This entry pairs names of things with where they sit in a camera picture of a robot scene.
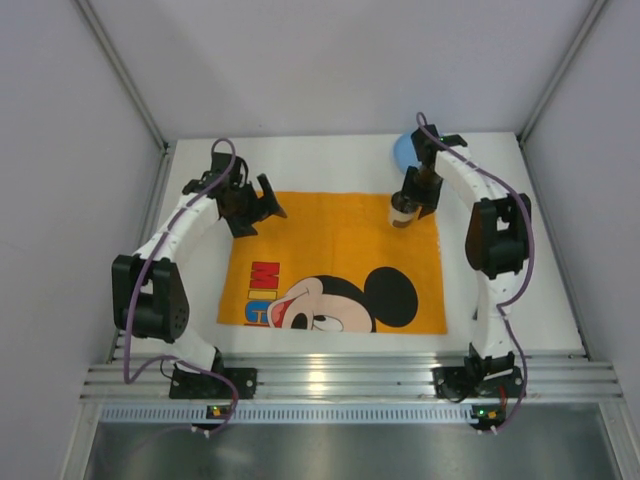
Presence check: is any steel cup with brown base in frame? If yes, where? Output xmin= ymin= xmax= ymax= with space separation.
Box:
xmin=389 ymin=191 xmax=419 ymax=228

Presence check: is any blue plastic plate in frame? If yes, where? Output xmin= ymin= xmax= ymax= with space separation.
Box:
xmin=391 ymin=132 xmax=421 ymax=175

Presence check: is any orange Mickey Mouse placemat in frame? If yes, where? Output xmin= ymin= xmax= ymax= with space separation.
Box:
xmin=218 ymin=192 xmax=447 ymax=335

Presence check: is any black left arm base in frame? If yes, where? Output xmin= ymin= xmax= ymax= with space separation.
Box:
xmin=160 ymin=360 xmax=258 ymax=400

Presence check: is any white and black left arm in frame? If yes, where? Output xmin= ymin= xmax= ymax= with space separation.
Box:
xmin=111 ymin=149 xmax=286 ymax=384

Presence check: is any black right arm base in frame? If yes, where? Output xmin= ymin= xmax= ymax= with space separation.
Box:
xmin=432 ymin=349 xmax=525 ymax=403

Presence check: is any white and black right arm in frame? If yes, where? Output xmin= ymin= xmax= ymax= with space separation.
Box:
xmin=390 ymin=124 xmax=535 ymax=387

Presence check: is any aluminium corner post left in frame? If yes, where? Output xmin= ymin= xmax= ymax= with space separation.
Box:
xmin=74 ymin=0 xmax=171 ymax=151

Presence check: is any aluminium corner post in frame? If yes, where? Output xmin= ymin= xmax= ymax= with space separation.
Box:
xmin=74 ymin=0 xmax=171 ymax=151
xmin=516 ymin=0 xmax=611 ymax=147

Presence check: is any white slotted cable duct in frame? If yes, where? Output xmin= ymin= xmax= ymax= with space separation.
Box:
xmin=100 ymin=403 xmax=505 ymax=426

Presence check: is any aluminium corner post right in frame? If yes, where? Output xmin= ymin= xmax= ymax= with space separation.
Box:
xmin=516 ymin=0 xmax=611 ymax=147

